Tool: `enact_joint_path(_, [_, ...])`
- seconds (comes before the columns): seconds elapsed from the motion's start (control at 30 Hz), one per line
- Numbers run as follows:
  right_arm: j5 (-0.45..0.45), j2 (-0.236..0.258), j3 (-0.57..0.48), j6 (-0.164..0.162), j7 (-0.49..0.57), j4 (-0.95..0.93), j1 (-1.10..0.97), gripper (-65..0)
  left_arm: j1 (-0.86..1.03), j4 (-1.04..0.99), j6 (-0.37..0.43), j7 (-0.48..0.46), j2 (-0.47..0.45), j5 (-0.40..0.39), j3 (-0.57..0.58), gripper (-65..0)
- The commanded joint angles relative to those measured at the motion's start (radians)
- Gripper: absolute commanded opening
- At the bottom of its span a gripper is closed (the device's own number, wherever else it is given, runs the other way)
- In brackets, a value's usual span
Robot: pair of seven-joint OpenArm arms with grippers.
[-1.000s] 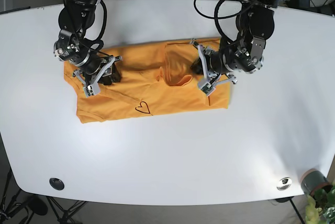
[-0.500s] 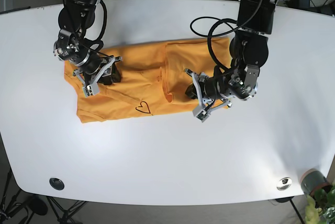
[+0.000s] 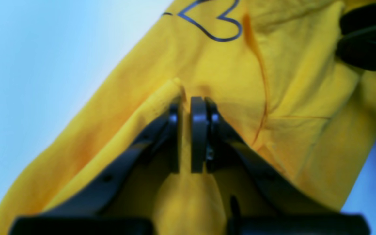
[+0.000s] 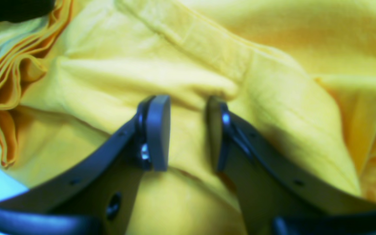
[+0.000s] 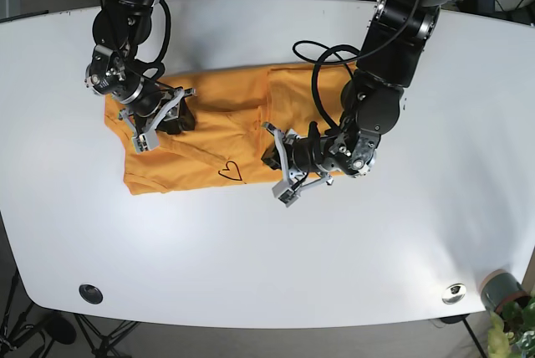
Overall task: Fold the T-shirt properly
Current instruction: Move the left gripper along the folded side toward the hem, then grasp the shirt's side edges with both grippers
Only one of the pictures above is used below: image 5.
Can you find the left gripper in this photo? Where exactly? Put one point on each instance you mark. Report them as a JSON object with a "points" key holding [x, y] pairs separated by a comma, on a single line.
{"points": [[350, 150]]}

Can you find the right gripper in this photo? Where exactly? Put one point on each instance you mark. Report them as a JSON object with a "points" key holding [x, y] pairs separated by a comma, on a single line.
{"points": [[142, 109]]}

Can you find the orange yellow T-shirt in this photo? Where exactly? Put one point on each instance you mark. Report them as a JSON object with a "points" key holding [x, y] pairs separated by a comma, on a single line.
{"points": [[226, 146]]}

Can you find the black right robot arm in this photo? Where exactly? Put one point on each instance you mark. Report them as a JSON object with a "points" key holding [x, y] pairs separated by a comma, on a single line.
{"points": [[119, 29]]}

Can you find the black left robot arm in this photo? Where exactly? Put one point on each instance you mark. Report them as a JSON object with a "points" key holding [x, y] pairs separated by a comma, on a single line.
{"points": [[385, 66]]}

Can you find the black table grommet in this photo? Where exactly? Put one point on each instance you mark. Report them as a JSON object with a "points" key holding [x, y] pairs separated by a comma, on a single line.
{"points": [[91, 294]]}

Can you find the silver table grommet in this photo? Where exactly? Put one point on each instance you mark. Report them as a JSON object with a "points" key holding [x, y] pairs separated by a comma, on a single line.
{"points": [[453, 294]]}

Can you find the grey plant pot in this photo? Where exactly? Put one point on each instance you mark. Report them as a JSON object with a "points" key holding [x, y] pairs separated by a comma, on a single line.
{"points": [[499, 288]]}

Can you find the green potted plant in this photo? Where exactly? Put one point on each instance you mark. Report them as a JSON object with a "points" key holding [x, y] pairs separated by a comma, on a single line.
{"points": [[512, 331]]}

